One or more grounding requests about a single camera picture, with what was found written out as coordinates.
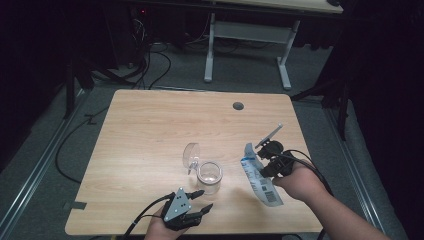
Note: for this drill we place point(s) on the person's left hand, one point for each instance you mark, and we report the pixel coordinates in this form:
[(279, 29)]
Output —
[(160, 228)]

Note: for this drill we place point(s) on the white-framed desk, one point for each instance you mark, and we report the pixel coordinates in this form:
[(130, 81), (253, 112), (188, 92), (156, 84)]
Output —
[(250, 31)]

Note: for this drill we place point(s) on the black metal stand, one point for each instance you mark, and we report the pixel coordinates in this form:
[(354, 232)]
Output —
[(71, 86), (340, 100)]

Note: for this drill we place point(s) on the clear glass jar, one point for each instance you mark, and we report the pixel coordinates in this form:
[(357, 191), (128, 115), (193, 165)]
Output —
[(209, 178)]

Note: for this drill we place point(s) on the metal floor rail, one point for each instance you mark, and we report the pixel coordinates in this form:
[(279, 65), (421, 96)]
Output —
[(356, 166), (40, 166)]

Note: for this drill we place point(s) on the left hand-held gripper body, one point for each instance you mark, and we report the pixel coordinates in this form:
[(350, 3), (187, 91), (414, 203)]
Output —
[(178, 206)]

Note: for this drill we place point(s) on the grey tape strip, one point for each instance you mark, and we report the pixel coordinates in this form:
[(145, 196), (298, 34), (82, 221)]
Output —
[(76, 205)]

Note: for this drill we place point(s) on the clear hinged jar lid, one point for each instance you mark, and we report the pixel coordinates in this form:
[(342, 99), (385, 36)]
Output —
[(190, 156)]

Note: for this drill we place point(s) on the white and blue packet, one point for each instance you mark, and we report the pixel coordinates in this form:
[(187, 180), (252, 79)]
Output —
[(260, 180)]

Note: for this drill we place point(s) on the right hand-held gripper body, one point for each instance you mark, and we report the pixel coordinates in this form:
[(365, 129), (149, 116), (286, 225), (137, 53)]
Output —
[(278, 160)]

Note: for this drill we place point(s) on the person's right hand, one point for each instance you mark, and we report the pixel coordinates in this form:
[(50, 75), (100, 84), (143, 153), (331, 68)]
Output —
[(300, 185)]

